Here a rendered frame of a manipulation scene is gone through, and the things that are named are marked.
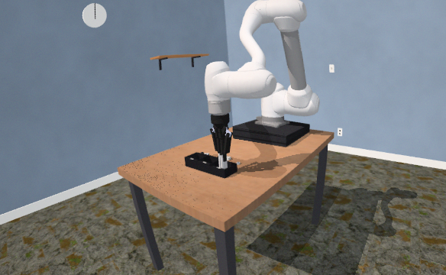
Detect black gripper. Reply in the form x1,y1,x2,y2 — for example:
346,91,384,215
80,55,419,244
210,114,233,169

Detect black rack of three bins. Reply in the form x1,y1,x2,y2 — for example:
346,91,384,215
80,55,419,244
184,152,238,178

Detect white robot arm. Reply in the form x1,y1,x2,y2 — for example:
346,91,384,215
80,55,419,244
205,0,320,128

